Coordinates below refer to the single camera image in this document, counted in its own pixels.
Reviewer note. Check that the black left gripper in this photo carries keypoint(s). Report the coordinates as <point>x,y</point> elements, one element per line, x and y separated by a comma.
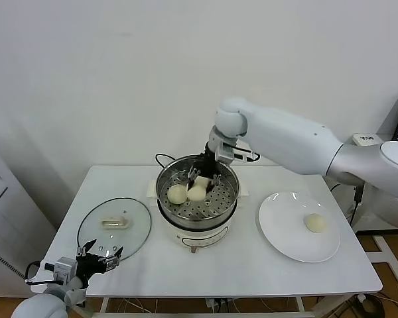
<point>91,265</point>

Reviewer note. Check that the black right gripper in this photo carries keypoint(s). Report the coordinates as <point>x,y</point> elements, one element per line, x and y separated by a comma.
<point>209,162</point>

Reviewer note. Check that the round glass pot lid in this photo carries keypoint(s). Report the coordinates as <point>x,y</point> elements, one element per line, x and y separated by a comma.
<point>119,232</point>

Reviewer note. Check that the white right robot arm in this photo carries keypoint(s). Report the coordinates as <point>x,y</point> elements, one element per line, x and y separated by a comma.
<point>285,132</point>

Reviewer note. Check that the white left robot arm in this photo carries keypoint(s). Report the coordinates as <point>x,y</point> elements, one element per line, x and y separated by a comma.
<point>36,306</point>

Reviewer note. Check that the perforated steel steamer basket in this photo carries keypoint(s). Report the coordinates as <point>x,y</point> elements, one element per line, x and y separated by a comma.
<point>222,202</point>

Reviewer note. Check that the cream electric cooking pot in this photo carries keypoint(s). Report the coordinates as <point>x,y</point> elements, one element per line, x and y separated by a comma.
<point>199,235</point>

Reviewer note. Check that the large white round plate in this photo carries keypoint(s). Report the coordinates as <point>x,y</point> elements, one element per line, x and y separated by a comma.
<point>285,228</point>

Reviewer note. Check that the grey metal cabinet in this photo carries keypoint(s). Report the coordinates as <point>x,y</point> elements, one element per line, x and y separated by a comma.
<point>6,215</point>

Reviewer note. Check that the white power strip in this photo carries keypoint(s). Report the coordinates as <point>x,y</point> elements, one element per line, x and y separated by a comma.
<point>215,304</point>

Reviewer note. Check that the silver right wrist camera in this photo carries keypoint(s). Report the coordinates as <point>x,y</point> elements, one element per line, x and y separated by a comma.
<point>230,152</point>

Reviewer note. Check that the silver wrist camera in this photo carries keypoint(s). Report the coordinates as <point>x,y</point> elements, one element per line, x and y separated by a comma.
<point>230,152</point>
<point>63,268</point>

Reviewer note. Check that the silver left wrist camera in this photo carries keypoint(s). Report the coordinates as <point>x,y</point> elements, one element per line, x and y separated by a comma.
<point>63,268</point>

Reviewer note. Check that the white table leg frame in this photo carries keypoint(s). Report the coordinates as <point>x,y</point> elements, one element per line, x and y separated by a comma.
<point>105,306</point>

